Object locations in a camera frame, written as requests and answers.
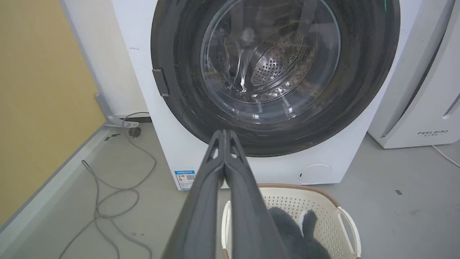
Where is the grey and white garment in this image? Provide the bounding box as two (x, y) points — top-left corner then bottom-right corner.
(267, 207), (332, 259)

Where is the grey cable on floor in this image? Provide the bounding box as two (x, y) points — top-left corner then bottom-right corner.
(59, 112), (157, 259)

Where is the white front-load washing machine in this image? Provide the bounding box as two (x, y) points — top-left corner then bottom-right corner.
(110, 0), (424, 191)

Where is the grey metal partition foot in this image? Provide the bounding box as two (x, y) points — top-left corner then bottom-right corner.
(95, 92), (153, 137)

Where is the white Feelbiro appliance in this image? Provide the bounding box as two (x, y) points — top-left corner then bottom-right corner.
(367, 0), (460, 149)

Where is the white perforated laundry basket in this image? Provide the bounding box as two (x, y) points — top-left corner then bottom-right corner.
(221, 183), (362, 259)

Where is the blue energy label sticker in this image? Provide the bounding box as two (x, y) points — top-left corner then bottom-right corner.
(174, 170), (196, 191)

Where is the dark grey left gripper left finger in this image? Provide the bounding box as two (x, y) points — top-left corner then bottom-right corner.
(161, 130), (226, 259)

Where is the white thin power cord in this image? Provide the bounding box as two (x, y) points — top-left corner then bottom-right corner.
(431, 145), (460, 168)

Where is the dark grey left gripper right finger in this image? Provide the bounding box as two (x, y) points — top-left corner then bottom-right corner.
(224, 130), (290, 259)

